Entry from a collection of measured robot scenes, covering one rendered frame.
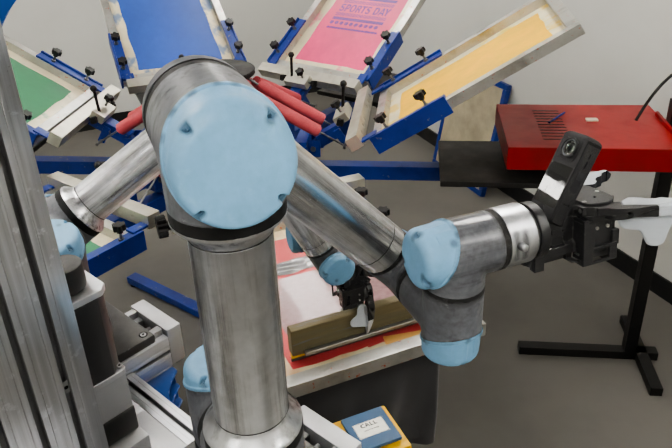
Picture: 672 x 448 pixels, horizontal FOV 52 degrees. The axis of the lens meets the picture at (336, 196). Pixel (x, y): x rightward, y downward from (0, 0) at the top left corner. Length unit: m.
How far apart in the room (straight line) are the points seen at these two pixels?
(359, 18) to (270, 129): 2.92
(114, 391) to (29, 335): 0.27
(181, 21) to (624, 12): 2.19
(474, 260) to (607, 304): 2.94
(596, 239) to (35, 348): 0.70
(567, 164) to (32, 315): 0.67
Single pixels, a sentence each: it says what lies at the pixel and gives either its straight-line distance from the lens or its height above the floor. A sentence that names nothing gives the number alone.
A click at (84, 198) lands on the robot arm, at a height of 1.50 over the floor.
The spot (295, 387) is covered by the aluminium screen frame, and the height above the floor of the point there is 0.98.
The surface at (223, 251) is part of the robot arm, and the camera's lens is 0.65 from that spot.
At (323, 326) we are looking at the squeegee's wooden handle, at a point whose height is 1.04.
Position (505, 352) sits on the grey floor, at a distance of 3.31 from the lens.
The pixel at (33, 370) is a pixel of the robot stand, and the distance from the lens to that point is 0.95.
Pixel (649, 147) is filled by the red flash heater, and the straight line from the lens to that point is 2.66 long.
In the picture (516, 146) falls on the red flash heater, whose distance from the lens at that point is 2.55.
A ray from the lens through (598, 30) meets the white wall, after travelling 3.83.
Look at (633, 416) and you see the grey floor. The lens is 3.14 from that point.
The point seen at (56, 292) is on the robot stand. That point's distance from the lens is 0.92.
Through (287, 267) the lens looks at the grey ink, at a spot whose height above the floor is 0.96.
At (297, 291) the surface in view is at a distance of 1.99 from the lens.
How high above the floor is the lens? 2.09
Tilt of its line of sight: 27 degrees down
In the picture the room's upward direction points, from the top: 2 degrees counter-clockwise
